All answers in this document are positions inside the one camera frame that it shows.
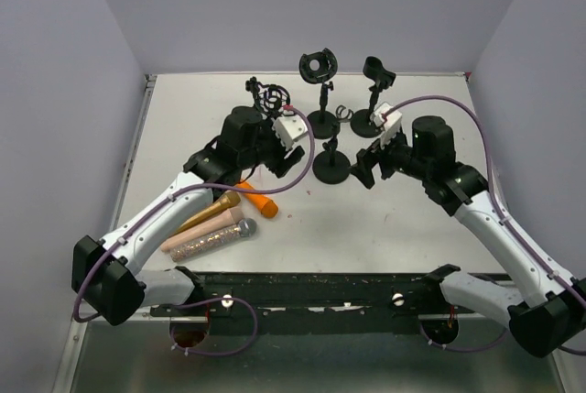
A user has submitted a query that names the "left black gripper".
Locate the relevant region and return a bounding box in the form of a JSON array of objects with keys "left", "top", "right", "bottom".
[{"left": 239, "top": 111, "right": 305, "bottom": 179}]

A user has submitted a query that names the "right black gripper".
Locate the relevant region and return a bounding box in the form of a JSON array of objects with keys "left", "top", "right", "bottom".
[{"left": 348, "top": 123, "right": 431, "bottom": 188}]

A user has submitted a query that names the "orange microphone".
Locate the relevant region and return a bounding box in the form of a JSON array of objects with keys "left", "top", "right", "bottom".
[{"left": 236, "top": 181, "right": 278, "bottom": 219}]

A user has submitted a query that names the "black tripod shock mount stand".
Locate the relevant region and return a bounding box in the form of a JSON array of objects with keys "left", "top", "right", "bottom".
[{"left": 245, "top": 76, "right": 291, "bottom": 118}]

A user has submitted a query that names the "gold microphone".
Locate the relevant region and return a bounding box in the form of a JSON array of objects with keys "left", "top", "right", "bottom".
[{"left": 175, "top": 191, "right": 241, "bottom": 234}]

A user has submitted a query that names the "pink microphone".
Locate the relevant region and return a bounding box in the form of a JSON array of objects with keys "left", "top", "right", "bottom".
[{"left": 160, "top": 207, "right": 244, "bottom": 253}]

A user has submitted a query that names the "silver glitter microphone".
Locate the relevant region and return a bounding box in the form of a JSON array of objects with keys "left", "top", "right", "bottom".
[{"left": 169, "top": 218, "right": 257, "bottom": 263}]

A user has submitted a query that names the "black round base shock stand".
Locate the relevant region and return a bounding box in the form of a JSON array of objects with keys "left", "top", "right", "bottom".
[{"left": 298, "top": 48, "right": 338, "bottom": 140}]

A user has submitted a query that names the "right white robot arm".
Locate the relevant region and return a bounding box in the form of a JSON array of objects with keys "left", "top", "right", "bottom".
[{"left": 351, "top": 115, "right": 585, "bottom": 357}]

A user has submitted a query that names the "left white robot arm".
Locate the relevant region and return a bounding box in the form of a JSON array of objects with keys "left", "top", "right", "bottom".
[{"left": 71, "top": 105, "right": 314, "bottom": 325}]

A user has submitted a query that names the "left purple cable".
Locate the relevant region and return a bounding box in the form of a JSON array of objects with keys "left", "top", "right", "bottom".
[{"left": 71, "top": 105, "right": 317, "bottom": 357}]

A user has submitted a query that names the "purple cable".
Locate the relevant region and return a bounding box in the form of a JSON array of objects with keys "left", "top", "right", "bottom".
[
  {"left": 71, "top": 105, "right": 317, "bottom": 357},
  {"left": 379, "top": 95, "right": 586, "bottom": 356}
]

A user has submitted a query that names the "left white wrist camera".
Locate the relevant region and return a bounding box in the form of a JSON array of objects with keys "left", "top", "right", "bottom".
[{"left": 272, "top": 111, "right": 308, "bottom": 151}]

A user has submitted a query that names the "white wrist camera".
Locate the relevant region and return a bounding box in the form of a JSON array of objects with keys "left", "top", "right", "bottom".
[
  {"left": 272, "top": 111, "right": 308, "bottom": 151},
  {"left": 370, "top": 103, "right": 403, "bottom": 149}
]

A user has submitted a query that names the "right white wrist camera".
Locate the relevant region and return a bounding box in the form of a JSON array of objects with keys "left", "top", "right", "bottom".
[{"left": 370, "top": 103, "right": 403, "bottom": 149}]

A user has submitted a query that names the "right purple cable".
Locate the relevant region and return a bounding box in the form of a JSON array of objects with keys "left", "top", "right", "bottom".
[{"left": 379, "top": 95, "right": 586, "bottom": 356}]

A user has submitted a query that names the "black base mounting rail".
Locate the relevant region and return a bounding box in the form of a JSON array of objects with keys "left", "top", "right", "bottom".
[{"left": 150, "top": 266, "right": 460, "bottom": 344}]

